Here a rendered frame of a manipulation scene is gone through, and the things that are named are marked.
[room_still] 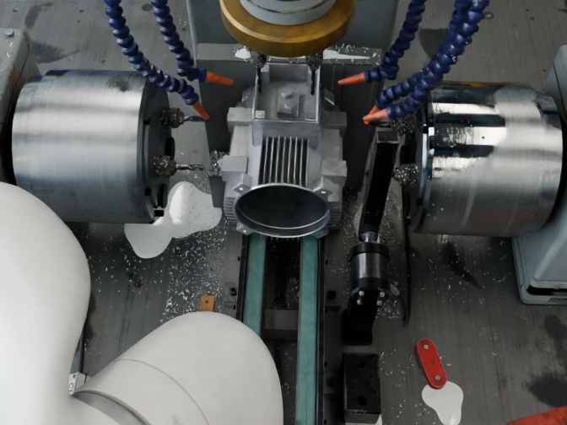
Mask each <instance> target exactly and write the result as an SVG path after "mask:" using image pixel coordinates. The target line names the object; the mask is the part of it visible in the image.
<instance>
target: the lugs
mask: <svg viewBox="0 0 567 425"><path fill-rule="evenodd" d="M254 94H255V87H254V86H253V85H252V86H251V87H249V88H248V89H246V90H244V91H243V93H242V101H243V102H244V103H246V104H247V105H249V106H251V105H253V103H254ZM334 104H335V95H334V94H332V93H331V92H330V91H329V90H327V89H323V90H321V106H323V107H324V108H325V109H328V108H330V107H331V106H333V105H334ZM251 183H252V177H250V176H249V175H247V174H245V173H241V174H239V175H237V176H236V177H234V178H233V182H232V190H234V191H236V192H238V193H240V194H243V193H245V192H247V191H249V190H250V189H251ZM313 192H315V193H316V194H317V195H319V196H321V197H322V198H325V197H327V196H330V195H331V194H332V193H333V182H332V181H330V180H329V179H328V178H326V177H324V176H321V177H319V178H317V179H315V180H314V186H313ZM236 230H237V231H239V232H241V233H243V234H245V235H248V234H251V233H253V231H251V230H249V229H248V228H246V227H245V226H243V225H242V224H241V223H237V226H236ZM328 232H329V226H325V227H324V228H323V229H321V230H319V231H317V232H315V233H314V234H311V235H313V236H314V237H316V238H318V239H320V238H321V237H323V236H325V235H328Z"/></svg>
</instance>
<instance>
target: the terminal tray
mask: <svg viewBox="0 0 567 425"><path fill-rule="evenodd" d="M264 66H266V67H267V69H266V70H263V69H261V71H262V77H261V79H262V94H259V93H258V87H259V86H258V84H257V80H258V76H257V71H256V86H255V94H254V103H253V112H252V120H251V121H252V123H251V126H252V129H251V142H252V145H254V147H256V146H259V145H261V138H262V141H263V144H265V143H267V137H268V143H272V142H273V137H274V142H275V143H276V142H278V136H280V142H284V137H286V142H287V143H289V142H290V137H291V138H292V143H295V141H296V138H297V142H298V144H301V140H302V138H303V145H305V146H307V140H309V147H310V148H314V149H315V150H316V148H318V147H319V137H320V114H321V113H320V111H321V83H320V68H321V66H320V67H319V69H318V70H316V81H315V94H314V95H311V84H312V81H311V75H312V73H311V71H310V69H309V68H308V65H307V64H291V63H269V62H266V63H265V64H264ZM258 112H262V113H263V116H258V115H257V113H258ZM309 114H312V115H313V118H311V119H310V118H308V115H309Z"/></svg>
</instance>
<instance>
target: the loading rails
mask: <svg viewBox="0 0 567 425"><path fill-rule="evenodd" d="M328 233H329V234H339V233H340V220H338V223H336V226H329V232H328ZM269 237H270V236H268V237H267V239H266V235H262V238H261V235H260V234H258V233H256V232H253V233H251V234H248V235H245V234H242V238H241V248H240V256H238V261H239V262H240V267H239V276H238V283H232V282H227V283H226V284H225V289H224V306H234V309H235V319H236V320H239V321H240V322H242V323H243V324H245V325H246V326H248V327H249V328H250V329H252V330H253V331H254V332H255V333H256V334H257V335H258V336H259V337H260V338H261V339H262V341H263V339H273V340H287V339H288V340H298V343H297V369H296V396H295V422H294V425H327V420H326V419H324V398H340V395H341V374H340V373H337V372H324V366H327V362H324V350H325V313H327V311H328V310H340V306H341V298H340V287H325V264H327V263H328V260H326V235H325V236H323V237H321V238H320V239H318V238H316V237H314V236H313V235H311V234H309V235H306V236H305V240H303V236H302V237H301V239H300V290H299V310H293V309H265V307H266V292H267V265H268V252H269Z"/></svg>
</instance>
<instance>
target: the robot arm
mask: <svg viewBox="0 0 567 425"><path fill-rule="evenodd" d="M89 297H90V273H89V264H88V262H87V259H86V256H85V254H84V251H83V249H82V247H81V245H80V243H79V242H78V240H77V239H76V237H75V236H74V234H73V233H72V231H71V230H70V229H69V228H68V226H67V225H66V224H65V223H64V222H63V221H62V220H61V219H60V218H59V217H58V216H57V215H56V214H55V213H54V212H53V211H52V210H51V209H50V208H49V207H48V206H47V205H46V204H45V203H44V202H42V201H41V200H39V199H38V198H37V197H35V196H34V195H32V194H30V193H29V192H27V191H25V190H23V189H21V188H19V187H17V186H13V185H10V184H8V183H4V182H0V425H284V410H283V399H282V391H281V386H280V381H279V377H278V372H277V369H276V366H275V363H274V361H273V358H272V355H271V353H270V352H269V351H268V349H267V346H266V345H265V344H264V342H263V341H262V339H261V338H260V337H259V336H258V335H257V334H256V333H255V332H254V331H253V330H252V329H250V328H249V327H248V326H246V325H245V324H243V323H242V322H240V321H239V320H236V319H234V318H232V317H230V316H228V315H223V314H219V313H214V312H208V311H202V312H191V313H188V314H185V315H181V316H178V317H176V318H174V319H172V320H169V321H167V322H165V323H164V324H163V325H161V326H160V327H158V328H157V329H155V330H154V331H152V332H151V333H149V334H148V335H146V337H144V338H143V339H141V340H140V341H139V342H137V343H136V344H134V345H133V346H132V347H130V348H129V349H127V350H126V351H125V352H124V353H123V354H122V355H120V356H119V357H118V358H116V359H115V360H114V361H112V362H111V363H110V364H108V365H107V366H106V367H104V368H103V369H102V370H101V371H100V372H99V373H97V374H96V375H95V376H94V377H92V378H91V379H90V380H88V381H87V382H86V383H85V384H83V385H82V386H81V387H80V388H78V389H77V390H76V391H74V392H73V393H72V394H71V395H69V392H68V383H69V375H70V371H71V367H72V362H73V357H74V353H75V351H76V348H77V345H78V340H79V338H80V335H81V332H82V329H83V326H84V322H85V318H86V315H87V311H88V307H89Z"/></svg>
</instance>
